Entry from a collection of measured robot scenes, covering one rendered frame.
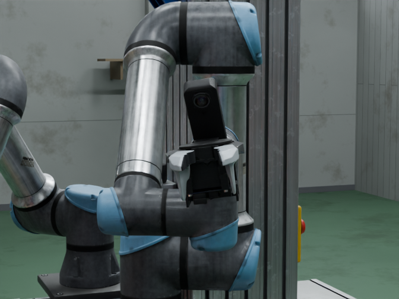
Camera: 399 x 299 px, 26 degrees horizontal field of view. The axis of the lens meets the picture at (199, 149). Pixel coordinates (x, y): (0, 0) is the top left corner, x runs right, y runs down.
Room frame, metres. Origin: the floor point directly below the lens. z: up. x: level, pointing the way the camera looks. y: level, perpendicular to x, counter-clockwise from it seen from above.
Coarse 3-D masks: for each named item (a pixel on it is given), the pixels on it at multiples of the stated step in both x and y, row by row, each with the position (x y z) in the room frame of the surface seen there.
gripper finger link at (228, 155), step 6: (216, 150) 1.10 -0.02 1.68; (222, 150) 1.06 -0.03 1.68; (228, 150) 1.06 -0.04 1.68; (234, 150) 1.07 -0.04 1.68; (216, 156) 1.10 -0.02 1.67; (222, 156) 1.04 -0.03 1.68; (228, 156) 1.05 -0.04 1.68; (234, 156) 1.06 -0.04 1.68; (222, 162) 1.03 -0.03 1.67; (228, 162) 1.04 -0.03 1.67; (234, 162) 1.06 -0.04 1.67; (228, 168) 1.08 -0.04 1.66; (228, 174) 1.10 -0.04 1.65; (234, 174) 1.07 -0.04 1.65; (234, 180) 1.07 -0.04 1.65; (234, 186) 1.07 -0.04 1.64; (234, 192) 1.07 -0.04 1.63
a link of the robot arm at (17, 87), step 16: (0, 64) 1.83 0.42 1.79; (16, 64) 1.86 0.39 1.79; (0, 80) 1.80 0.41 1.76; (16, 80) 1.82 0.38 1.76; (0, 96) 1.78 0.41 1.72; (16, 96) 1.80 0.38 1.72; (0, 112) 1.78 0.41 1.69; (16, 112) 1.79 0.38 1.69; (0, 128) 1.77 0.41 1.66; (0, 144) 1.76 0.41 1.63
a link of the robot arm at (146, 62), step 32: (160, 32) 1.55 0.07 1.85; (128, 64) 1.55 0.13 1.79; (160, 64) 1.52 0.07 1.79; (128, 96) 1.48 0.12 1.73; (160, 96) 1.48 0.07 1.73; (128, 128) 1.43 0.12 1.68; (160, 128) 1.44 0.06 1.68; (128, 160) 1.38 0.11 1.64; (160, 160) 1.40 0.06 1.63; (128, 192) 1.33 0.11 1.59; (160, 192) 1.33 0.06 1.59; (128, 224) 1.32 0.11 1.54; (160, 224) 1.31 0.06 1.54
